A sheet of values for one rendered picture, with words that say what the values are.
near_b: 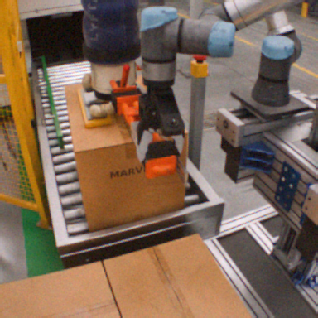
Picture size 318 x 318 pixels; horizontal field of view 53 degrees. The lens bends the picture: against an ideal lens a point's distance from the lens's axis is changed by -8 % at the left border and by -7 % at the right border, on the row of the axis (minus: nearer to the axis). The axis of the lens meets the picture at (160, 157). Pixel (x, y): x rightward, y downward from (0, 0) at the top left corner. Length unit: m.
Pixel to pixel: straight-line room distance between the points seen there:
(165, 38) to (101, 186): 0.69
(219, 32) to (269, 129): 0.68
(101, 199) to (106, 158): 0.18
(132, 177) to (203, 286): 0.46
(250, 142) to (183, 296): 0.60
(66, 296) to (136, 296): 0.24
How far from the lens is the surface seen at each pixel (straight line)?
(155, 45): 0.70
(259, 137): 1.28
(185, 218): 1.38
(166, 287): 1.22
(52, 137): 2.08
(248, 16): 0.79
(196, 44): 0.68
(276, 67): 1.22
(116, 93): 1.15
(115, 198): 1.28
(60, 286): 1.26
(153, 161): 0.79
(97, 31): 1.22
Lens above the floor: 1.56
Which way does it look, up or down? 35 degrees down
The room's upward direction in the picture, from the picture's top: straight up
